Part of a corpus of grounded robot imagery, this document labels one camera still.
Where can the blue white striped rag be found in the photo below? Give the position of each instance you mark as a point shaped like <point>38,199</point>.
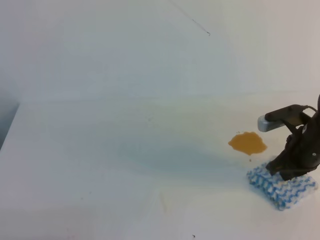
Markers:
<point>284,194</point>

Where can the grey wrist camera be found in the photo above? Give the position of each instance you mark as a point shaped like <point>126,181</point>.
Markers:
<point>290,116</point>

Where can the brown coffee stain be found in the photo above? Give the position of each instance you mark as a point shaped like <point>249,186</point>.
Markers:
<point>248,143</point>

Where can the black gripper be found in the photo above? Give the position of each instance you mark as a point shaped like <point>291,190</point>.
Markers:
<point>302,152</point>

